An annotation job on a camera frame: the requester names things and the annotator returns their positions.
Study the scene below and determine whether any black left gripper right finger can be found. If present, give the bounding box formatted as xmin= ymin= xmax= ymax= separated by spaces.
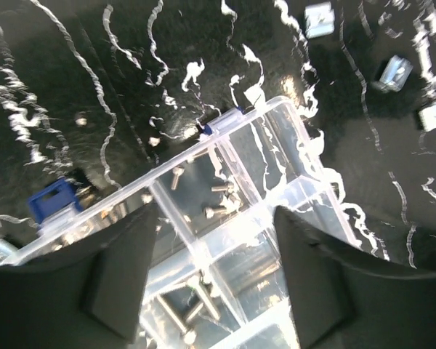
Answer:
xmin=274 ymin=206 xmax=436 ymax=348

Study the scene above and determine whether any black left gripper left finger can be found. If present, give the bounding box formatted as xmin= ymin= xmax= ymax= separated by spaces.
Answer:
xmin=0 ymin=203 xmax=158 ymax=348

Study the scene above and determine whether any long silver screw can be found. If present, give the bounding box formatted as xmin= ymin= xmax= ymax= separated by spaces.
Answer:
xmin=188 ymin=275 xmax=221 ymax=321

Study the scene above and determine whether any clear plastic organizer box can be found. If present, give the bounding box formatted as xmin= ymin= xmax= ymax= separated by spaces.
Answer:
xmin=7 ymin=96 xmax=355 ymax=348

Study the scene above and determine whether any short silver screw in box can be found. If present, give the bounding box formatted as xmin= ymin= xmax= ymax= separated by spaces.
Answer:
xmin=171 ymin=165 xmax=185 ymax=190
xmin=203 ymin=206 xmax=227 ymax=219
xmin=211 ymin=182 xmax=235 ymax=193

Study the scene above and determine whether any silver t-nut right lower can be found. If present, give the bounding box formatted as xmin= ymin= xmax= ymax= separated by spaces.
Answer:
xmin=375 ymin=55 xmax=413 ymax=92

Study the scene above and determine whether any silver bracket nut cluster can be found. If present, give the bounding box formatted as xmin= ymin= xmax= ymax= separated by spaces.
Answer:
xmin=419 ymin=101 xmax=436 ymax=132

